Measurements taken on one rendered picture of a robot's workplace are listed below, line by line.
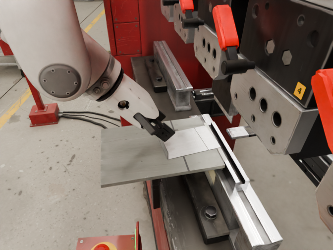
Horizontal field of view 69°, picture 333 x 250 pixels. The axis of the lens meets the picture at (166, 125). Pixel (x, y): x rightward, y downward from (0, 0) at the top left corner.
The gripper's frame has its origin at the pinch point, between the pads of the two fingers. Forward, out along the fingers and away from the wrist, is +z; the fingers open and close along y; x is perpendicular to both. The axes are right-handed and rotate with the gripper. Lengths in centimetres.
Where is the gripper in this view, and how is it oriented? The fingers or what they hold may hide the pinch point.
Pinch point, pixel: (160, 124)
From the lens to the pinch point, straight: 52.6
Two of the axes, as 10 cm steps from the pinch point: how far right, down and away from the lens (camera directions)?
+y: -3.2, -5.8, 7.5
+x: -7.3, 6.6, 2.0
